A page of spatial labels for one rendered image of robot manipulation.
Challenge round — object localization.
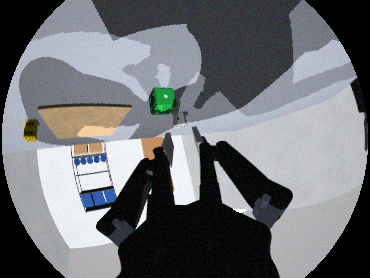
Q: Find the tan square mat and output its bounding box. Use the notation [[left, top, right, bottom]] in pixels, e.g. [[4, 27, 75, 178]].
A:
[[37, 104, 132, 139]]

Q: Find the white die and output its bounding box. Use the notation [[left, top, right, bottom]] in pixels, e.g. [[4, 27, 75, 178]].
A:
[[171, 112, 187, 129]]

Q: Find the green die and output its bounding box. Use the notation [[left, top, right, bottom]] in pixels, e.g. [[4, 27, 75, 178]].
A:
[[149, 88, 177, 115]]

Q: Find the yellow die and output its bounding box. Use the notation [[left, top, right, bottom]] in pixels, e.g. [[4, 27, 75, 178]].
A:
[[23, 120, 37, 141]]

